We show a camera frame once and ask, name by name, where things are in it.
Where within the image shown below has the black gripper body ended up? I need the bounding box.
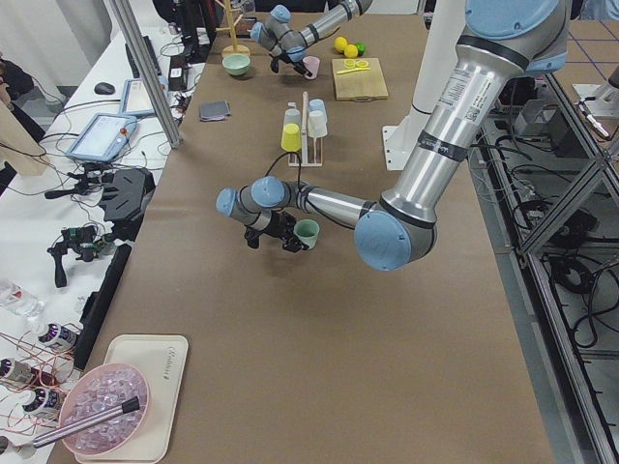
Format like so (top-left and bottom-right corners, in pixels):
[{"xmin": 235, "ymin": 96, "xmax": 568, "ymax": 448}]
[
  {"xmin": 246, "ymin": 211, "xmax": 296, "ymax": 239},
  {"xmin": 270, "ymin": 45, "xmax": 305, "ymax": 66}
]

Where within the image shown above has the pink plastic cup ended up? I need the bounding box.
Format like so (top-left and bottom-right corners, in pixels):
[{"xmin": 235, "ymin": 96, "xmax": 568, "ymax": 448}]
[{"xmin": 303, "ymin": 55, "xmax": 320, "ymax": 80}]

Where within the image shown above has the green plastic cup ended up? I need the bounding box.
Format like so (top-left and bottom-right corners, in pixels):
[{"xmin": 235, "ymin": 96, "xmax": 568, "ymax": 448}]
[{"xmin": 293, "ymin": 219, "xmax": 320, "ymax": 249}]

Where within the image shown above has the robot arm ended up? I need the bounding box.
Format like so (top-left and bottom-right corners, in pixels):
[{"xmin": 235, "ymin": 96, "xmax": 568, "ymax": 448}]
[
  {"xmin": 250, "ymin": 0, "xmax": 372, "ymax": 77},
  {"xmin": 217, "ymin": 0, "xmax": 572, "ymax": 271}
]

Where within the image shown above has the blue plastic cup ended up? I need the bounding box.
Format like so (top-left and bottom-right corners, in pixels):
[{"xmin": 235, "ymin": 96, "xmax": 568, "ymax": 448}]
[{"xmin": 309, "ymin": 99, "xmax": 326, "ymax": 113}]

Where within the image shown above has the grey plastic cup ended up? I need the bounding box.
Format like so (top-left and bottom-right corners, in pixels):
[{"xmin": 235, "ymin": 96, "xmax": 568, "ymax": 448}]
[{"xmin": 283, "ymin": 107, "xmax": 302, "ymax": 133}]

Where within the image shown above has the white plastic cup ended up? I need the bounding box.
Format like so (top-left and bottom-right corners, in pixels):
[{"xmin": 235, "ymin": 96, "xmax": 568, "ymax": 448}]
[{"xmin": 308, "ymin": 110, "xmax": 328, "ymax": 138}]

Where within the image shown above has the yellow plastic cup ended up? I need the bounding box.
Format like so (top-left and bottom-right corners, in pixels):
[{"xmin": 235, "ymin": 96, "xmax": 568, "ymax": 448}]
[{"xmin": 280, "ymin": 123, "xmax": 302, "ymax": 152}]

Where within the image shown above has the light green bowl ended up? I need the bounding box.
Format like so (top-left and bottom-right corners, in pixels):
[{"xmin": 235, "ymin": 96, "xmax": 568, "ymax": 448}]
[{"xmin": 221, "ymin": 53, "xmax": 251, "ymax": 77}]

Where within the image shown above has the wooden mug tree stand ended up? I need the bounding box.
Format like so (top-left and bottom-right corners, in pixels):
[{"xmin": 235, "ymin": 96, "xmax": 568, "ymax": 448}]
[{"xmin": 215, "ymin": 0, "xmax": 251, "ymax": 58}]

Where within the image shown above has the whole yellow lemon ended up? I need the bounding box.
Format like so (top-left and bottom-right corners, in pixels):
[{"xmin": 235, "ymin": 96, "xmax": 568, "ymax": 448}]
[
  {"xmin": 334, "ymin": 36, "xmax": 348, "ymax": 53},
  {"xmin": 343, "ymin": 43, "xmax": 359, "ymax": 59}
]

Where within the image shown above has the yellow plastic knife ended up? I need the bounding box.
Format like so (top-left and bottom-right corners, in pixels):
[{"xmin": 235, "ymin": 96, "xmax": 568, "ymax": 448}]
[{"xmin": 336, "ymin": 67, "xmax": 371, "ymax": 75}]

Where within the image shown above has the wooden cutting board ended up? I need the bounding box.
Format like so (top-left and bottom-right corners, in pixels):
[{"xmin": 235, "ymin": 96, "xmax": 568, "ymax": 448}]
[{"xmin": 332, "ymin": 58, "xmax": 389, "ymax": 102}]

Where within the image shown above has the grey folded cloth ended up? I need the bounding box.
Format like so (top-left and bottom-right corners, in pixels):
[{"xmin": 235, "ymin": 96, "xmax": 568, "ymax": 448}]
[{"xmin": 199, "ymin": 101, "xmax": 231, "ymax": 122}]

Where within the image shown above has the teach pendant tablet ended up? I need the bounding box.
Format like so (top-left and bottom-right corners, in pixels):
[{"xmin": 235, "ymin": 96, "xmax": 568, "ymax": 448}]
[
  {"xmin": 119, "ymin": 78, "xmax": 155, "ymax": 117},
  {"xmin": 66, "ymin": 113, "xmax": 137, "ymax": 162}
]

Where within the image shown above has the cream plastic tray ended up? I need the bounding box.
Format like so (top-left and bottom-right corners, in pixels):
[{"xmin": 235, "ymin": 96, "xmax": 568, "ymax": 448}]
[{"xmin": 86, "ymin": 333, "xmax": 190, "ymax": 464}]

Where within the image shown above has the pink bowl with ice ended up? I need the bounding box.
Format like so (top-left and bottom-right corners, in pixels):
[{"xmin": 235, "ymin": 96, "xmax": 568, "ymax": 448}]
[{"xmin": 59, "ymin": 363, "xmax": 149, "ymax": 457}]

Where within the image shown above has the white wire cup rack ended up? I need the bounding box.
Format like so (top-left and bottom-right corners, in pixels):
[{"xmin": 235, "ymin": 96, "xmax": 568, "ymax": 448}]
[{"xmin": 287, "ymin": 91, "xmax": 326, "ymax": 167}]

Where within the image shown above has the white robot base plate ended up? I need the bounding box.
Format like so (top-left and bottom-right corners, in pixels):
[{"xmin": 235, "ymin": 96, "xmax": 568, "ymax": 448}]
[{"xmin": 381, "ymin": 105, "xmax": 429, "ymax": 171}]

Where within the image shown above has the aluminium frame post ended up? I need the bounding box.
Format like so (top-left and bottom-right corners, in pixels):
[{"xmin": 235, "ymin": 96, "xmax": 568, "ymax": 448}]
[{"xmin": 110, "ymin": 0, "xmax": 181, "ymax": 149}]

